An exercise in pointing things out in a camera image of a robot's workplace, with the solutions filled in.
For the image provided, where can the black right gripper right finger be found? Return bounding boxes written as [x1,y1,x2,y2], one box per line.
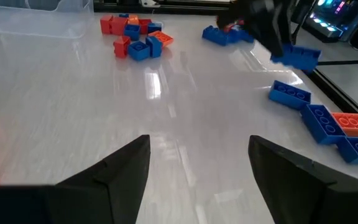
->
[247,135,358,224]

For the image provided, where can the medium blue block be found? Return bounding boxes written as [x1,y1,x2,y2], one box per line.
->
[227,27,255,44]
[201,25,229,47]

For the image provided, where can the large orange block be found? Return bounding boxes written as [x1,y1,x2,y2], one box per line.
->
[331,111,358,138]

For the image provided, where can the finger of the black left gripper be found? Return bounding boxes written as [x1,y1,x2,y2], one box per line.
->
[253,18,293,57]

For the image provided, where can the clear plastic bin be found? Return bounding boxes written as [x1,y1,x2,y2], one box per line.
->
[0,0,94,40]

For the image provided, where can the black aluminium table frame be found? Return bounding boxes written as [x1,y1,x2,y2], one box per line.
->
[93,0,358,122]

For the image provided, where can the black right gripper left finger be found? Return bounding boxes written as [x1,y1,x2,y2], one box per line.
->
[0,134,151,224]

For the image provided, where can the computer tower with lights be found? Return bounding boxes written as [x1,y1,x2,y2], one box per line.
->
[303,0,358,40]

